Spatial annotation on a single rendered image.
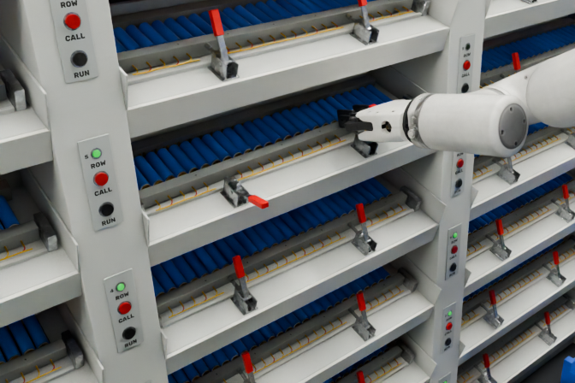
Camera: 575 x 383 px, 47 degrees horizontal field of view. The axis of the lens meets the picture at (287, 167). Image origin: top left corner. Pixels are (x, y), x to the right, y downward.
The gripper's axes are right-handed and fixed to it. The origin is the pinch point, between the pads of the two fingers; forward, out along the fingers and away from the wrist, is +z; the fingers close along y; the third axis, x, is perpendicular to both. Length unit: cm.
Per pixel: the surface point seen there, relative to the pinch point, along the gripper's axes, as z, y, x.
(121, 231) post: -4.1, -45.7, -3.9
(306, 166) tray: -0.1, -11.8, -5.5
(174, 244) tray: -2.6, -38.4, -8.8
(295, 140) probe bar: 2.3, -11.5, -1.4
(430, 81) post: -1.4, 18.0, 2.2
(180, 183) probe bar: 1.5, -33.7, -1.8
